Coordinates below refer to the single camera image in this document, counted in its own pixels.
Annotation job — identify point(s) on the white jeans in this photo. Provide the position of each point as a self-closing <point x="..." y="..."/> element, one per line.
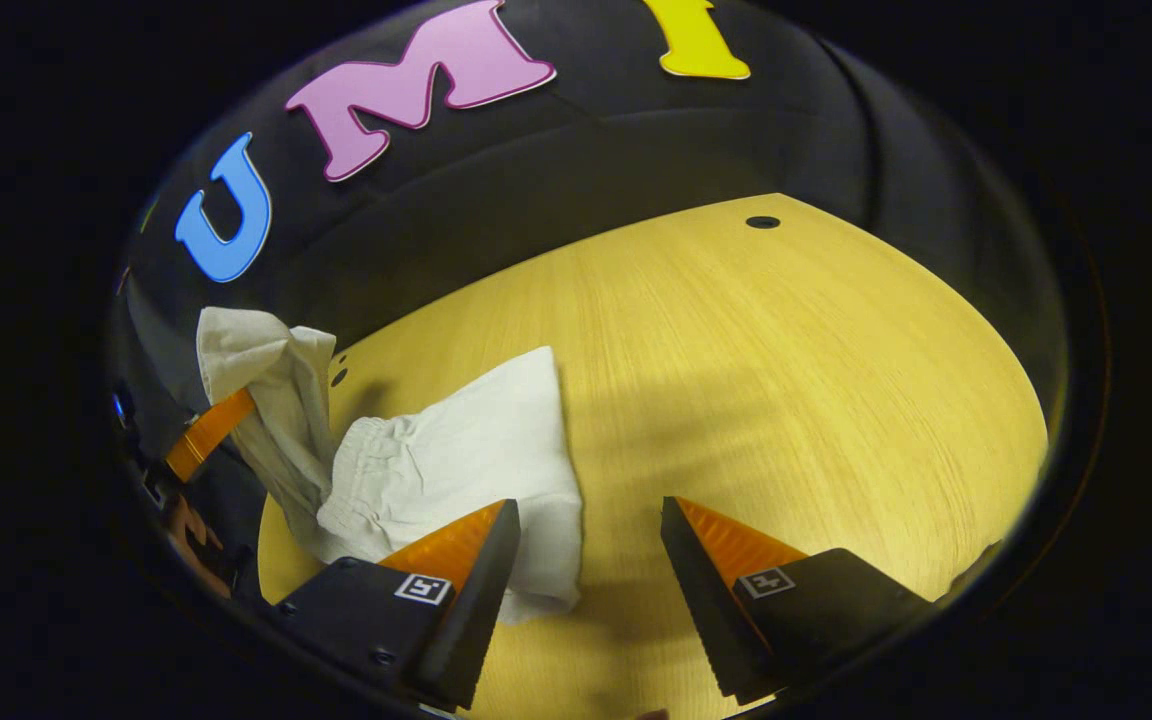
<point x="456" y="450"/>

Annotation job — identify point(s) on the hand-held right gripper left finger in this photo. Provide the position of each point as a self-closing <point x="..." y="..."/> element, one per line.
<point x="466" y="610"/>

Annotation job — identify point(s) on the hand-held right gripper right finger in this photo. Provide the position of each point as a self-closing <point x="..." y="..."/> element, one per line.
<point x="726" y="620"/>

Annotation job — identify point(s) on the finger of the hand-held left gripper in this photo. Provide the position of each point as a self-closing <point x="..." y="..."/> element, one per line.
<point x="208" y="430"/>

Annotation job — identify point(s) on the black backdrop cloth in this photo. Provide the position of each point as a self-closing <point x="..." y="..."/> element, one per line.
<point x="586" y="140"/>

